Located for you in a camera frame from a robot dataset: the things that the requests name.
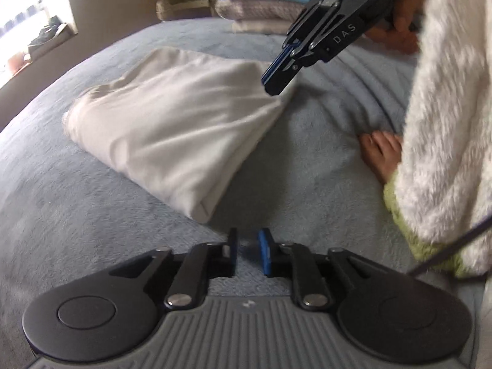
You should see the cardboard box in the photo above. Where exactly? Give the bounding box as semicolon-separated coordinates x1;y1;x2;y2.
27;15;74;61

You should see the person's bare foot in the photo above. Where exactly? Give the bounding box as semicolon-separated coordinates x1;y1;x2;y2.
359;131;404;186

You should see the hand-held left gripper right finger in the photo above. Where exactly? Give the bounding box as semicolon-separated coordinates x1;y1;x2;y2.
257;228;389;310

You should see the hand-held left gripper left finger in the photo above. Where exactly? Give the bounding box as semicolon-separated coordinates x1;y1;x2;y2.
109;228;238;310

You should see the white sweatshirt with bear outline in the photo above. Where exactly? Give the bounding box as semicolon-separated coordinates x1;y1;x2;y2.
63;46;300;224

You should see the black cable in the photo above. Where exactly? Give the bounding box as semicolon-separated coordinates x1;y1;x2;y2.
407;221;492;277

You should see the white fluffy robe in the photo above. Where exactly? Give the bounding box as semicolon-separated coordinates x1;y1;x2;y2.
394;0;492;277

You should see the window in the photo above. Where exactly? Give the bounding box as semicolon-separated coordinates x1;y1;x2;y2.
0;0;45;85

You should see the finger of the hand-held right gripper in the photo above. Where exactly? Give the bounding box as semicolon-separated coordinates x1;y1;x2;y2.
264;43;323;97
260;0;339;86

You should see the cream bedpost finial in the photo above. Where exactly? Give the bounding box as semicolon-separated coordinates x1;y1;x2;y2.
156;0;174;21

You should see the person's right hand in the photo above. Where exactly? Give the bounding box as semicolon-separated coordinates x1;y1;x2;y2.
365;0;425;55

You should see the grey blanket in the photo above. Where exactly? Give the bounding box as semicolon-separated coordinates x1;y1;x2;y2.
0;17;485;369

